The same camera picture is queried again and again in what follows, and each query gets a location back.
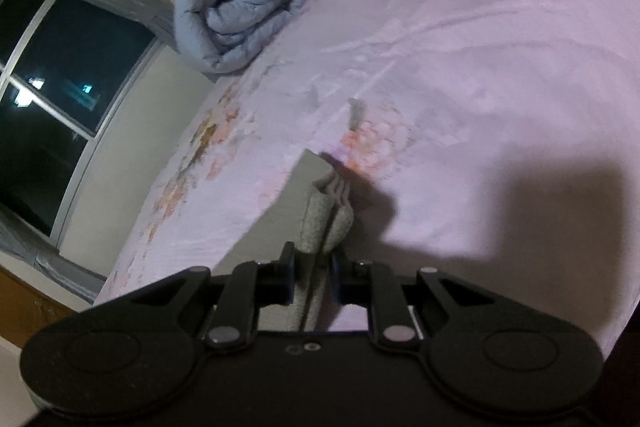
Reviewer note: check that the grey pants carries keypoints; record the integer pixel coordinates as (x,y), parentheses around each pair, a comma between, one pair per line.
(313,211)

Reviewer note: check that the brown wooden door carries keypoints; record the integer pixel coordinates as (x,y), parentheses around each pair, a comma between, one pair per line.
(24,310)

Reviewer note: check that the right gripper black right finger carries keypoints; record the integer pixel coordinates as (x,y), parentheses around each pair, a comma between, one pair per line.
(375,288)

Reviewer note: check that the dark glass window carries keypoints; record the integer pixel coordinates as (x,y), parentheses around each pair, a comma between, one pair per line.
(65,67)

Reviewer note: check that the pink floral bed sheet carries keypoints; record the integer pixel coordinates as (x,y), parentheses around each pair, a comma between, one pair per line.
(495,140)

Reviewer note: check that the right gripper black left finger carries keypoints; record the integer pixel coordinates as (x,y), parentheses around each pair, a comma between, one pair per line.
(251,286)

